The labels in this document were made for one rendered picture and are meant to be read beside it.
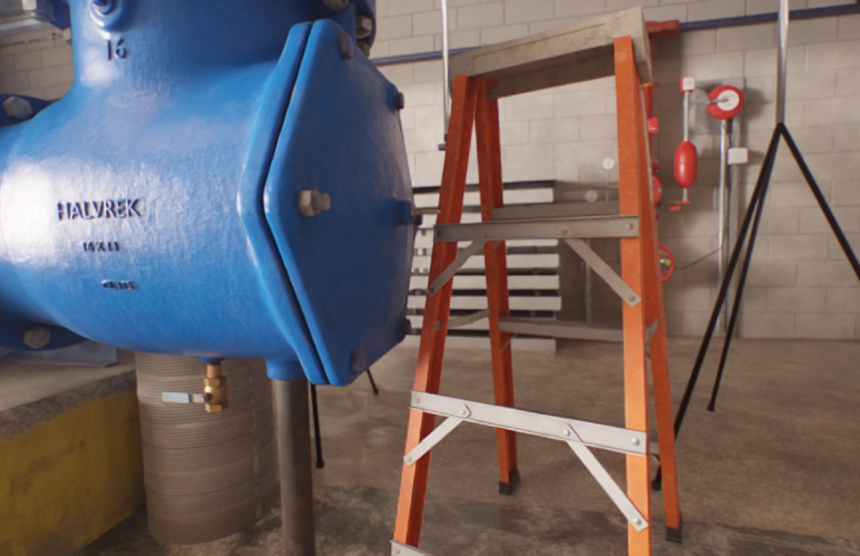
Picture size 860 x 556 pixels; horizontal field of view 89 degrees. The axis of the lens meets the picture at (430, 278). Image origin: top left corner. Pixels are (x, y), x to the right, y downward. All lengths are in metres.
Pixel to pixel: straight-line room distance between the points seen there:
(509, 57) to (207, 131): 0.57
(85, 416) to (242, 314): 0.93
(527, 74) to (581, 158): 2.95
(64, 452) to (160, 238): 0.94
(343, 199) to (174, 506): 1.08
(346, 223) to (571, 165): 3.48
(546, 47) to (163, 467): 1.36
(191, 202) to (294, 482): 0.55
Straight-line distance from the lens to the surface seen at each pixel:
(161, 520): 1.54
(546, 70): 1.10
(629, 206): 0.78
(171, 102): 0.74
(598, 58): 1.08
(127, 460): 1.67
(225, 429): 1.38
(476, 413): 0.84
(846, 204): 4.59
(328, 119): 0.63
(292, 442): 0.92
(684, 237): 4.13
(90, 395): 1.54
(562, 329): 1.15
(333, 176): 0.61
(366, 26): 0.93
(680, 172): 3.91
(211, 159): 0.64
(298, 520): 0.99
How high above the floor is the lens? 0.79
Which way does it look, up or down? 4 degrees down
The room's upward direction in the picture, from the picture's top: 1 degrees counter-clockwise
